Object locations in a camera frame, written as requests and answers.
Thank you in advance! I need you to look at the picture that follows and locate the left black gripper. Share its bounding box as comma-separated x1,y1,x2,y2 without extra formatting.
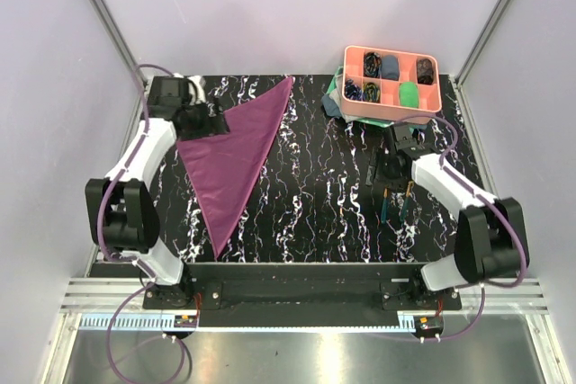
181,96,230,142

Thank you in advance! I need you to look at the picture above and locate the gold fork teal handle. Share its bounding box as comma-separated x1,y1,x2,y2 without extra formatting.
400,181,414,222

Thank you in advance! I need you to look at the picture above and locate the gold spoon teal handle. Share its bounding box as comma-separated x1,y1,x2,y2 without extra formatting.
380,187,390,224

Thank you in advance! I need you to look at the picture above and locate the purple cloth napkin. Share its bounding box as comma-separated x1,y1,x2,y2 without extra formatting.
176,76,294,258

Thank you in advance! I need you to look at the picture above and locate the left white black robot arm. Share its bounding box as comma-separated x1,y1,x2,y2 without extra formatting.
85,74,230,308

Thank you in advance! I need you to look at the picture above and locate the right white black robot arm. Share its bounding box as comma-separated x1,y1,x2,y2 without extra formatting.
366,122,530,309

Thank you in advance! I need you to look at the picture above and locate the green rolled napkin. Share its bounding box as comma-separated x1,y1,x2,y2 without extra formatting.
399,82,419,109

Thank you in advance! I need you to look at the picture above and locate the blue rolled napkin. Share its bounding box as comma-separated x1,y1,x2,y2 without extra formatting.
381,55,400,81

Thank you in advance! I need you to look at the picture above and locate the dark patterned rolled napkin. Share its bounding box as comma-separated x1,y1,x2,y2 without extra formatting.
416,58,436,85

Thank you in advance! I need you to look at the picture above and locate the colourful band bundle middle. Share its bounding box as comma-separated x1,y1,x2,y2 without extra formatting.
362,82,381,103

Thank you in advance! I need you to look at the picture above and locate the colourful band bundle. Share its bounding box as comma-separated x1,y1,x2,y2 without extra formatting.
363,51,382,78
362,82,381,103
344,79,362,101

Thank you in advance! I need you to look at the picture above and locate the pink compartment tray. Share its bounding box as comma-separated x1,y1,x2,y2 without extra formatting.
340,45,443,125

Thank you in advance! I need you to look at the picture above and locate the colourful band bundle left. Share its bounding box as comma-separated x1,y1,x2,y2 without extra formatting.
344,79,362,101

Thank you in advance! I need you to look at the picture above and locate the stack of folded cloths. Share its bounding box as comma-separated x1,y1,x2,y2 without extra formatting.
320,65,428,137

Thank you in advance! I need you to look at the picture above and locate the colourful band bundle top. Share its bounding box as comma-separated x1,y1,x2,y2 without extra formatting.
363,51,382,78

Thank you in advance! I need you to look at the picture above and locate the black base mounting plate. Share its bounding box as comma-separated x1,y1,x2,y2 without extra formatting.
143,263,462,311

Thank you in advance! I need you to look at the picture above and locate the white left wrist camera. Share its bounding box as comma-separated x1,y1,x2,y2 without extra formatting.
172,73,207,105

